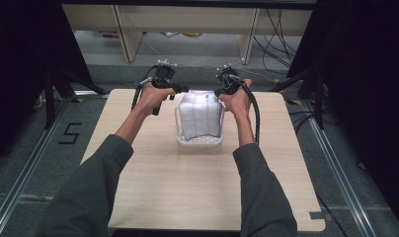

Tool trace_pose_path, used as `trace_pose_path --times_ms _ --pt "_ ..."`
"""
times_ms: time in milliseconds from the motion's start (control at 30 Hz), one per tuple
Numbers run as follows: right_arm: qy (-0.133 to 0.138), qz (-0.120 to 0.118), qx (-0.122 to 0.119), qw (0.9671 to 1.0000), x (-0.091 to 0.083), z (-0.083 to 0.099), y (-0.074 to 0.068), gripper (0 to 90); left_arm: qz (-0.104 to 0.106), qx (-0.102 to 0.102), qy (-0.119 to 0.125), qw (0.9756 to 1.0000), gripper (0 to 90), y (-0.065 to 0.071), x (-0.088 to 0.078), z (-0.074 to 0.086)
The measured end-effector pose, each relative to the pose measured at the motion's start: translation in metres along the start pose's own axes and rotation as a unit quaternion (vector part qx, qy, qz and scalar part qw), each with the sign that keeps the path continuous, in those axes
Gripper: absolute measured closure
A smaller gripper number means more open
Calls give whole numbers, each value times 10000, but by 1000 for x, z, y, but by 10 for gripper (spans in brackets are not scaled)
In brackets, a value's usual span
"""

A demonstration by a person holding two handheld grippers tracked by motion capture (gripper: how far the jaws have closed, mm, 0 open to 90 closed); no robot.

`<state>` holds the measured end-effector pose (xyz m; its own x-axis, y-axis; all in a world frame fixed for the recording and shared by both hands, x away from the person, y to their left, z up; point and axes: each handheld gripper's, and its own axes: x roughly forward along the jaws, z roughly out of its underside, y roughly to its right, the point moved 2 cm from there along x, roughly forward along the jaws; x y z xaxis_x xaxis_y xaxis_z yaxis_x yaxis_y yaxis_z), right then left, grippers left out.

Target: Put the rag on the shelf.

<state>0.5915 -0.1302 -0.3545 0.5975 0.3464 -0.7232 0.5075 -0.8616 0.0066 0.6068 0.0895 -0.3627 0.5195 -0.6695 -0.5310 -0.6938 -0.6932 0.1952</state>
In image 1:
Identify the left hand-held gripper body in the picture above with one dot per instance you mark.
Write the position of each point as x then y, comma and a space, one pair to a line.
164, 75

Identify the beige desk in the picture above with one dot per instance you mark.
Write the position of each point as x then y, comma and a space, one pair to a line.
187, 18

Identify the black metal stand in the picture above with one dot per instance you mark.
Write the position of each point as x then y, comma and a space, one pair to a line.
316, 98
51, 98

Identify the person's right hand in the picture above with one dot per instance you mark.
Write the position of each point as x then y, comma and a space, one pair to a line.
237, 102

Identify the white cloth with purple trim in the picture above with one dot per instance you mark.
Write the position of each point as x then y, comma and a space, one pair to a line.
200, 112

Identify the person's left hand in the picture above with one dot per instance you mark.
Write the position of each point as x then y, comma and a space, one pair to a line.
151, 97

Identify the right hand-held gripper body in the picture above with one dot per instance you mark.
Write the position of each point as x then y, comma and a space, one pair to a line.
228, 80

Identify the white plastic basket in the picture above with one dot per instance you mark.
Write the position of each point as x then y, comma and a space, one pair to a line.
197, 142

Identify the aluminium floor rail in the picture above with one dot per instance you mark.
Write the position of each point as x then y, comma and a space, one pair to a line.
23, 171
339, 177

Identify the black curtain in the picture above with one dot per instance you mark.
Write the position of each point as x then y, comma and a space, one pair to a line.
26, 65
365, 82

